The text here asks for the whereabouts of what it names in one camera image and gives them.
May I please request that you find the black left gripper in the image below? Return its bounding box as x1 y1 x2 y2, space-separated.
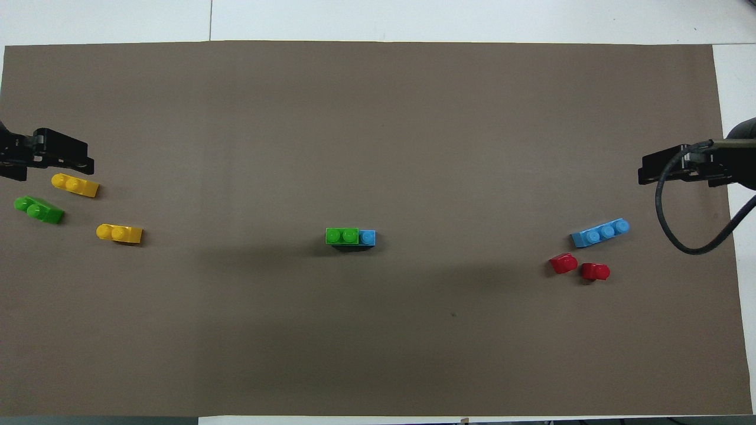
0 128 96 181

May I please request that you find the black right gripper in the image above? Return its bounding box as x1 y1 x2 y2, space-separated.
638 140 756 189

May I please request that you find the green two-stud toy brick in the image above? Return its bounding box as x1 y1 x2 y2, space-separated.
325 227 360 246
14 196 65 225

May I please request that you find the brown paper table mat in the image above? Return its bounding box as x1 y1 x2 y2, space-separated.
0 40 754 417

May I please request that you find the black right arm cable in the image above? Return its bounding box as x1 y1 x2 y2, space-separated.
654 139 756 256

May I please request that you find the yellow two-stud toy brick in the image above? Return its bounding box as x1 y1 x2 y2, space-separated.
96 223 144 246
51 172 100 198

